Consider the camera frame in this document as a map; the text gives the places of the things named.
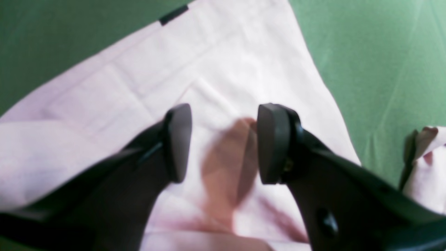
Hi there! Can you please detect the pink printed t-shirt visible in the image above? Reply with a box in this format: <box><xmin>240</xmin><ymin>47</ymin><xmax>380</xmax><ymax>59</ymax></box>
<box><xmin>0</xmin><ymin>0</ymin><xmax>446</xmax><ymax>251</ymax></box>

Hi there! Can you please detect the green table cloth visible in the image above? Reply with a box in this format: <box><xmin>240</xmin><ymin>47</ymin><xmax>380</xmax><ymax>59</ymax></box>
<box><xmin>0</xmin><ymin>0</ymin><xmax>446</xmax><ymax>185</ymax></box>

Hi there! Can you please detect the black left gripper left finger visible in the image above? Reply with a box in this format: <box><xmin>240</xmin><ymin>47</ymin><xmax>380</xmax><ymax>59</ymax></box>
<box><xmin>1</xmin><ymin>104</ymin><xmax>192</xmax><ymax>251</ymax></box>

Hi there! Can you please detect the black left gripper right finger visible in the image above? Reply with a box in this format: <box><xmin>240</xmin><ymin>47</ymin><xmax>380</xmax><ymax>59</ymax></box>
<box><xmin>257</xmin><ymin>103</ymin><xmax>446</xmax><ymax>251</ymax></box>

